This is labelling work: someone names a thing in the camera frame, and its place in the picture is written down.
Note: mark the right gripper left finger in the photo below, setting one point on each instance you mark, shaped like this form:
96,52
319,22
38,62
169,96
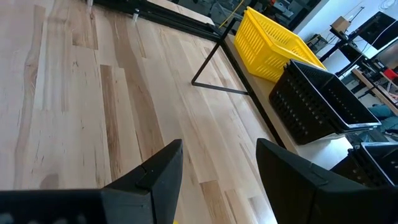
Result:
149,193

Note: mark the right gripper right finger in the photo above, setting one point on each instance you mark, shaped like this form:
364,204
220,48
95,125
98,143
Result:
311,199

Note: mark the black plastic slotted basket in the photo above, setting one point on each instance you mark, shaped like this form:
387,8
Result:
373,165
298,105
351,102

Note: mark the yellow plastic slotted basket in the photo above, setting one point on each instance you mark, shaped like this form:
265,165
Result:
280,37
247,23
258,62

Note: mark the person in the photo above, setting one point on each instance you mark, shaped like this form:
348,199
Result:
382,115

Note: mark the red box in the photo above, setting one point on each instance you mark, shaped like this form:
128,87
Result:
390,74

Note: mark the cardboard box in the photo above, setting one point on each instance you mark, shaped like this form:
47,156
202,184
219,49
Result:
340,24

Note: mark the white plastic peg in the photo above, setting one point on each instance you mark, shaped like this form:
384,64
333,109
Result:
136,15

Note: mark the black monitor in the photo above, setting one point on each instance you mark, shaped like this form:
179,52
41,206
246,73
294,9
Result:
377,29

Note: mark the black metal table frame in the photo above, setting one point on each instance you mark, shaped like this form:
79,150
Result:
186,25

